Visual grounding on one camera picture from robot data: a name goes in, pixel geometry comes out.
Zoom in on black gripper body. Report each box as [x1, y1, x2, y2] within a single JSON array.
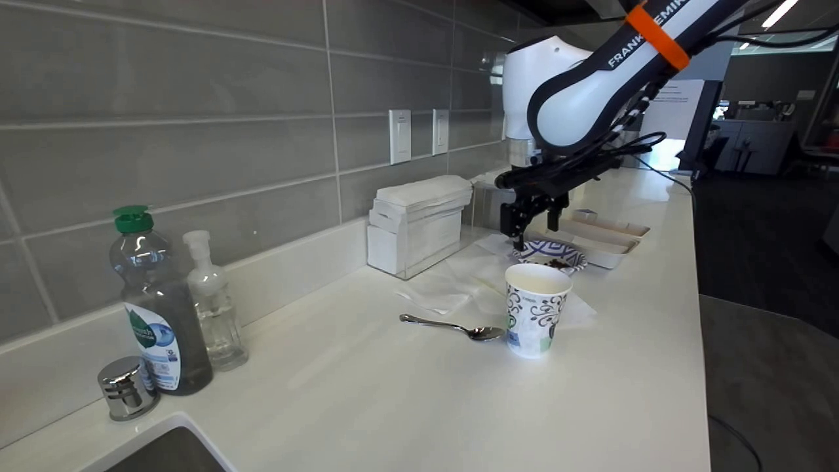
[[492, 140, 647, 237]]

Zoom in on blue patterned bowl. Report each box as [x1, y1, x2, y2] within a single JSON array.
[[507, 233, 589, 276]]

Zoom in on grey metal box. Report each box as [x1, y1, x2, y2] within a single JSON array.
[[470, 170, 519, 237]]

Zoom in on clear plastic bag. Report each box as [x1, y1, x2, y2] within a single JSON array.
[[395, 231, 605, 335]]

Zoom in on patterned paper cup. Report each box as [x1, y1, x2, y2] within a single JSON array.
[[503, 262, 574, 363]]

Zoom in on acrylic white napkin dispenser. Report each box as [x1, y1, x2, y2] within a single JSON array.
[[365, 174, 474, 284]]

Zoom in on metal spoon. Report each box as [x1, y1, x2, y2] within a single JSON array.
[[395, 311, 507, 344]]

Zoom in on white poster sign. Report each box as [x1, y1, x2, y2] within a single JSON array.
[[639, 75, 709, 170]]

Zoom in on clear glass dispenser bottle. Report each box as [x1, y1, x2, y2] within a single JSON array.
[[182, 228, 251, 373]]

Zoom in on green-capped dish soap bottle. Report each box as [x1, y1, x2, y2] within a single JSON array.
[[107, 201, 214, 399]]

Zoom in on sink basin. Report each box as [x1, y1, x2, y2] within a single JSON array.
[[81, 414, 235, 472]]

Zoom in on chrome round knob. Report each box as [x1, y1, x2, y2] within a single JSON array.
[[94, 353, 163, 422]]

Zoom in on black counter cable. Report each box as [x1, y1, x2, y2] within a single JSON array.
[[633, 155, 693, 191]]

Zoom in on white wall outlet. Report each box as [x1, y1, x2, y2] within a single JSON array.
[[386, 108, 414, 165], [429, 108, 453, 157]]

